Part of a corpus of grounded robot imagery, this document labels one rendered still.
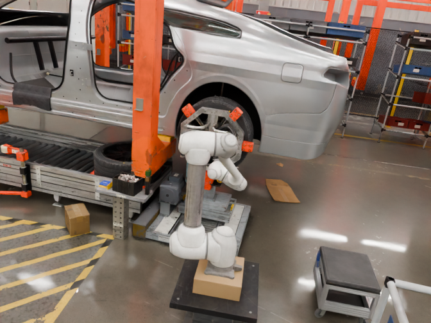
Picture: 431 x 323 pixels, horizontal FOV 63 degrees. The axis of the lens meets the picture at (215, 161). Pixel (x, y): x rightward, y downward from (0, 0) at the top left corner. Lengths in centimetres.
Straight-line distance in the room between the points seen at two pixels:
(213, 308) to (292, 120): 171
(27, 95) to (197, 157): 251
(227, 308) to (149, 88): 164
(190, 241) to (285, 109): 154
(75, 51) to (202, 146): 211
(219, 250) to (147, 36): 158
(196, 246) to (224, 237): 16
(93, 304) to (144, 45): 182
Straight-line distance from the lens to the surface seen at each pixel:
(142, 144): 291
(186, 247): 207
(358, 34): 686
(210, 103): 301
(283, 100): 309
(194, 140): 188
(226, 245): 208
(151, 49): 273
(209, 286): 218
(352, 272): 265
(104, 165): 339
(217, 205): 329
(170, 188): 316
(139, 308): 257
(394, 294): 144
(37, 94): 401
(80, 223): 322
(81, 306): 262
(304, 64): 305
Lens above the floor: 181
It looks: 22 degrees down
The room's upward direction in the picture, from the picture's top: 7 degrees clockwise
